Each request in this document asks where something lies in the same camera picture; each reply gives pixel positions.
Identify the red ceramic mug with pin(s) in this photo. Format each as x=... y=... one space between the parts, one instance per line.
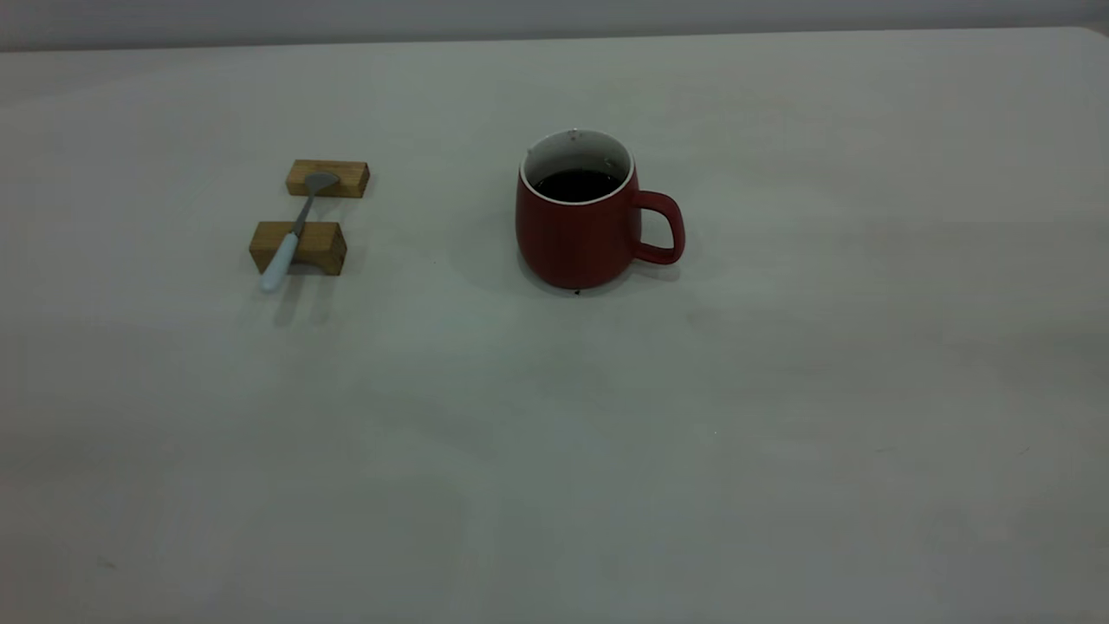
x=576 y=243

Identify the arched wooden block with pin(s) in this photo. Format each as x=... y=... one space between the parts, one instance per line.
x=316 y=243

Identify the rectangular wooden block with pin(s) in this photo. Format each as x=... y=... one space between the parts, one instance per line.
x=346 y=178

